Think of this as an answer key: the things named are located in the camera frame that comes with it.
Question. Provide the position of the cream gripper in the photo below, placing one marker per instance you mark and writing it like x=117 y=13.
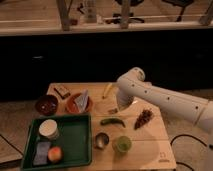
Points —
x=122 y=106

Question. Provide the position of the silver metal fork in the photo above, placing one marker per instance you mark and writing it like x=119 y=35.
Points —
x=113 y=111

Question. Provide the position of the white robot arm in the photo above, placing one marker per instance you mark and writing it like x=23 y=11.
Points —
x=195 y=109

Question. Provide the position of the green plastic cup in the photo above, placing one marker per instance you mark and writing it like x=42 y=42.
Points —
x=122 y=144

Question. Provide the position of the small metal cup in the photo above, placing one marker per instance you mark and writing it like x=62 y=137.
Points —
x=101 y=140

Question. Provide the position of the yellow banana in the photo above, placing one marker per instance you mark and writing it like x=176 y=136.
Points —
x=106 y=90

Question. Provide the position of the dark grape bunch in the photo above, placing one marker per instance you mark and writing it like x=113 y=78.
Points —
x=144 y=117

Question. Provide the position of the green cucumber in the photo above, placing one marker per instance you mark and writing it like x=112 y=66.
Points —
x=112 y=121

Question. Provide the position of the grey folded cloth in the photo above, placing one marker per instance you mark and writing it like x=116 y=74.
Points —
x=81 y=101

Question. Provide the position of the orange bowl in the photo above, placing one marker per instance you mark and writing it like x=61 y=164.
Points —
x=72 y=108

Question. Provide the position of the green plastic tray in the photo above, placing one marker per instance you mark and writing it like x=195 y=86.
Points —
x=75 y=140

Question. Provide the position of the dark red bowl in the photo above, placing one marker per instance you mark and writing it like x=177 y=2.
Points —
x=47 y=105

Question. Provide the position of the orange peach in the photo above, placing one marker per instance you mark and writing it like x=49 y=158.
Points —
x=55 y=154

